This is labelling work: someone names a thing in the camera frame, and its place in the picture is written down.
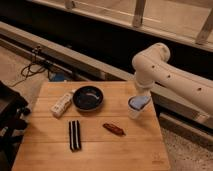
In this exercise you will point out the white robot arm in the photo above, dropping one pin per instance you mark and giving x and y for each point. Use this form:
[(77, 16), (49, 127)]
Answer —
[(151, 66)]

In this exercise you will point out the dark blue ceramic bowl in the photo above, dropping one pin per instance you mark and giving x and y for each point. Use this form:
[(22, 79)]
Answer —
[(87, 98)]

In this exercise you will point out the blue cloth in cup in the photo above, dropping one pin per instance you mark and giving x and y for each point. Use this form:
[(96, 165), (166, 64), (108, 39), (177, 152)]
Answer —
[(138, 102)]

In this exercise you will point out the white cup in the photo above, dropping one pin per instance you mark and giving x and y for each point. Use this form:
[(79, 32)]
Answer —
[(134, 113)]

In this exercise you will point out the red brown snack bar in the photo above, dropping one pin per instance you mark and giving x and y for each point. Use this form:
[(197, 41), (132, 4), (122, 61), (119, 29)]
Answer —
[(114, 129)]

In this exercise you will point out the blue object on floor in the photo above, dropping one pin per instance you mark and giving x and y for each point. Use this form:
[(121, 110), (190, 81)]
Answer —
[(57, 77)]

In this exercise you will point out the black white striped block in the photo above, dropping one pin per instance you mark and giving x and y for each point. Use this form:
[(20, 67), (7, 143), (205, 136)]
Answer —
[(74, 135)]

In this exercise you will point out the black chair at left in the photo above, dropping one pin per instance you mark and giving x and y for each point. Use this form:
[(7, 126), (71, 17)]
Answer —
[(12, 105)]

